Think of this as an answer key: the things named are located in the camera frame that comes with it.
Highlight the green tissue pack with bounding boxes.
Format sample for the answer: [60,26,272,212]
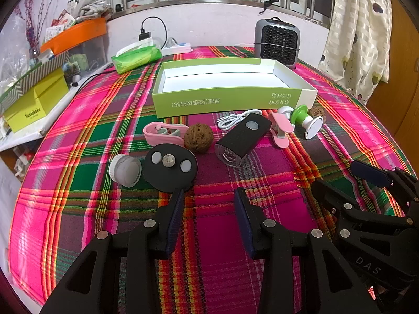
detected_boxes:
[111,41,163,75]

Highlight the pink clamp clip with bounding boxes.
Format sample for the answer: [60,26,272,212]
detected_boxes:
[268,111,290,148]

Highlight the white charging cable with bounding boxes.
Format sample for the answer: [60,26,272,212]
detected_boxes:
[216,109,262,131]

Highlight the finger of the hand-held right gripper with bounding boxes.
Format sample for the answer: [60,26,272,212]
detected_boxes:
[310,178,419,240]
[350,160,419,218]

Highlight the grey space heater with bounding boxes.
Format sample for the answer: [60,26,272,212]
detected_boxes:
[253,18,300,69]

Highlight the black hooked handle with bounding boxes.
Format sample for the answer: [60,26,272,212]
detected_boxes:
[258,0,280,15]

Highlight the clear plastic bag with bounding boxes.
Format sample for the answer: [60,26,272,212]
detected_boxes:
[0,16,33,82]

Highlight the yellow cardboard box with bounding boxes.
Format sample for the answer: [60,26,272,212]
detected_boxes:
[3,69,69,133]

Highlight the pink plaid tablecloth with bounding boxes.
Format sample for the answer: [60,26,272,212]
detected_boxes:
[8,44,413,311]

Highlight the white side table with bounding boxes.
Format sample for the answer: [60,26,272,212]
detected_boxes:
[0,62,112,153]

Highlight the grey zigzag striped box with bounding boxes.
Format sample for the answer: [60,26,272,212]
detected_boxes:
[0,51,71,115]

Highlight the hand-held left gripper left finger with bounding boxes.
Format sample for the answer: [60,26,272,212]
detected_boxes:
[39,188,185,314]

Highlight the black bike light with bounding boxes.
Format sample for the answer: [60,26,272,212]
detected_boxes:
[214,113,272,167]

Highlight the pink loop clip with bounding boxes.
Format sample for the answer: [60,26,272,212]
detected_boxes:
[143,122,189,146]

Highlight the brown walnut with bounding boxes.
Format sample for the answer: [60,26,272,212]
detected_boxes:
[309,105,326,123]
[184,123,214,153]

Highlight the black disc holder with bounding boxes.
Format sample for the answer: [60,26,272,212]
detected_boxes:
[143,143,199,192]

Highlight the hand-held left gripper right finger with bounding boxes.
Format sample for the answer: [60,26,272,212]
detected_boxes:
[234,188,382,314]

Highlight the black charger cable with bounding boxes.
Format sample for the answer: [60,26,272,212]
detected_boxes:
[141,16,169,48]

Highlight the thin black cable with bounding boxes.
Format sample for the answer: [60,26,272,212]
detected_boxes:
[69,68,115,87]

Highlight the white power strip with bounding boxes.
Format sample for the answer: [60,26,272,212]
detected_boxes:
[161,37,193,56]

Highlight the green cardboard box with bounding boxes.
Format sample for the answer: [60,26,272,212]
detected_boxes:
[151,57,317,119]

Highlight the small white jar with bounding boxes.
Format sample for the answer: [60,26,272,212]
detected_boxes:
[109,154,142,188]

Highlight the cream patterned curtain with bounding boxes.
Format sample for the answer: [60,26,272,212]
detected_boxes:
[319,0,393,105]

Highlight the orange-lidded clear storage bin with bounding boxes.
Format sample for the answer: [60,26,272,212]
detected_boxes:
[39,18,108,72]

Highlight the purple decorative branches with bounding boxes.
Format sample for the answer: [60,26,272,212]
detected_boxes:
[18,0,63,56]

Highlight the wooden wardrobe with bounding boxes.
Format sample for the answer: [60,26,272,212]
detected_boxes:
[365,0,419,158]

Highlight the pile of bags and packets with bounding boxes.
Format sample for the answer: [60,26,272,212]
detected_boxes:
[42,0,112,44]

